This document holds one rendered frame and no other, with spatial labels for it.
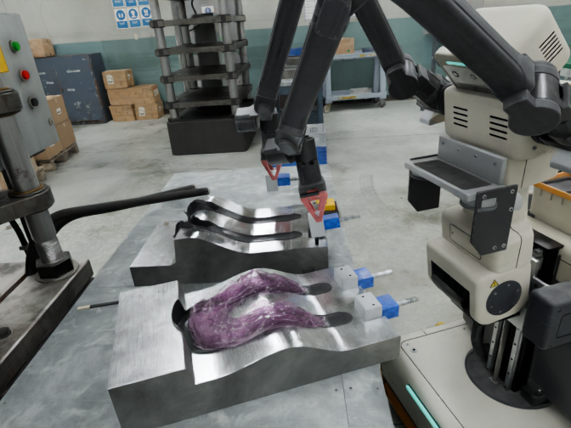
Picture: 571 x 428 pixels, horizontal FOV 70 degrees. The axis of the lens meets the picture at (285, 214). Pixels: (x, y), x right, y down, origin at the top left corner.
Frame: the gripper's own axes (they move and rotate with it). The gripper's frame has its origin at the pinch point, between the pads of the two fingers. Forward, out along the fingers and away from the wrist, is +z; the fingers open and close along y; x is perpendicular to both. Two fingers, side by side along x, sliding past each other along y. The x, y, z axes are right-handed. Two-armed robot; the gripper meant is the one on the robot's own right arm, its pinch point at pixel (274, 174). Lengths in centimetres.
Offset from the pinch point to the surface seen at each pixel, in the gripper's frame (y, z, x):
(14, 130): 25, -25, -60
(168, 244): 24.9, 8.9, -29.2
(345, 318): 58, 11, 15
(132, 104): -589, 64, -275
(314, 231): 31.4, 4.6, 11.0
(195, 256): 35.9, 7.1, -19.1
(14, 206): 32, -8, -62
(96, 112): -576, 69, -334
